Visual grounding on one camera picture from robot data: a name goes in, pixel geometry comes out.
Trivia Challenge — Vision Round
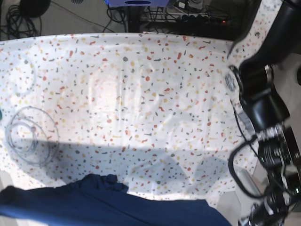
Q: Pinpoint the dark blue t-shirt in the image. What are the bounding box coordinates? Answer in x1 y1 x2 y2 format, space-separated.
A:
0 174 229 226

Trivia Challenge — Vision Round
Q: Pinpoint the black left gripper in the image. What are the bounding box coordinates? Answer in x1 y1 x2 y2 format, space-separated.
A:
238 188 292 226

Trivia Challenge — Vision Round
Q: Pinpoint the terrazzo patterned tablecloth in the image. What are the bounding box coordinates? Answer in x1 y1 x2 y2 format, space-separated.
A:
0 0 283 212

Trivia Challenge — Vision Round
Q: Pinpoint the coiled white cable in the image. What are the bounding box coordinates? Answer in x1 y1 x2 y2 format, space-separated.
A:
5 106 59 167

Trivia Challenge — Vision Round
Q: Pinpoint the blue box at top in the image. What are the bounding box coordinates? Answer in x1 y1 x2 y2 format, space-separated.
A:
104 0 177 7

